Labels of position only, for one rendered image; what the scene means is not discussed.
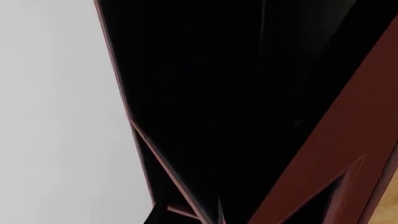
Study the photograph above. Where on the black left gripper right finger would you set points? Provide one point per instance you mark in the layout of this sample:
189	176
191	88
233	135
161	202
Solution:
220	214

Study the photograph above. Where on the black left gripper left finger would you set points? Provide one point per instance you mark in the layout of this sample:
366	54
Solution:
157	217

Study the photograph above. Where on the red-brown desk caddy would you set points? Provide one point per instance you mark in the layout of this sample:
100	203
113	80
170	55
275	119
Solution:
314	163

